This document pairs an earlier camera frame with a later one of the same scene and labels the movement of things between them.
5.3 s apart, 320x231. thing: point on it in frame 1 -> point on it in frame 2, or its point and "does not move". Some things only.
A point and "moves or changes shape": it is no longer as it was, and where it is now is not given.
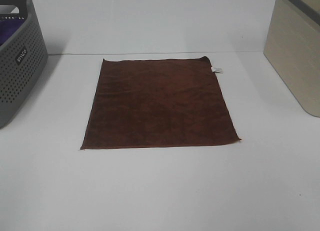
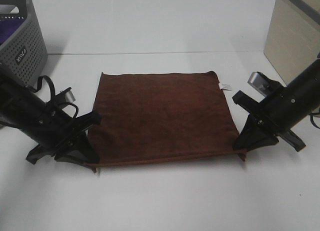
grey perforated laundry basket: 23,56 does not move
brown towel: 158,102 moves or changes shape
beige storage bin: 292,45 does not move
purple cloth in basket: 7,27 does not move
